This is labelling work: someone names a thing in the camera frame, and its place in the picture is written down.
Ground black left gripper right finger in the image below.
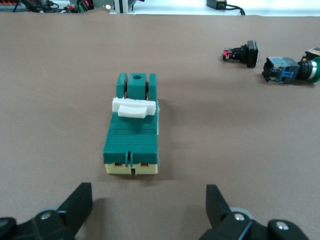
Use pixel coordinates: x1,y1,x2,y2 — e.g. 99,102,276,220
199,184,311,240

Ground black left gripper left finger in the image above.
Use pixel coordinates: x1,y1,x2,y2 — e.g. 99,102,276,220
0,182,94,240

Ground aluminium profile bracket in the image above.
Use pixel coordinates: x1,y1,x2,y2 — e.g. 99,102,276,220
108,0,136,17

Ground tangled black cable bundle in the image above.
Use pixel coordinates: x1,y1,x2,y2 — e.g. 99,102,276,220
0,0,71,14

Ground black square button red terminal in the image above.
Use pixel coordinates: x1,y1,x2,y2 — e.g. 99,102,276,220
221,40,261,69

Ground electronics module red lights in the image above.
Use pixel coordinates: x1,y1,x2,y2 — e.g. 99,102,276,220
67,0,95,12

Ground green push button blue body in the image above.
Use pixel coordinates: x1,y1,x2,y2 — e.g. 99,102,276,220
261,55,320,86

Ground black power adapter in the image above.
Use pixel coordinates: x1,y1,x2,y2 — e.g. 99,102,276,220
205,0,228,11

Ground brown table cover sheet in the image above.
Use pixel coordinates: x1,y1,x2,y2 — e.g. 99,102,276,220
0,7,320,240

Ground green load switch white handle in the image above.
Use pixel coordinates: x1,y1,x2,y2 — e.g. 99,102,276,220
102,72,161,177

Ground black adapter cable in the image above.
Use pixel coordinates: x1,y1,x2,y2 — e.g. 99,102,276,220
225,4,247,17

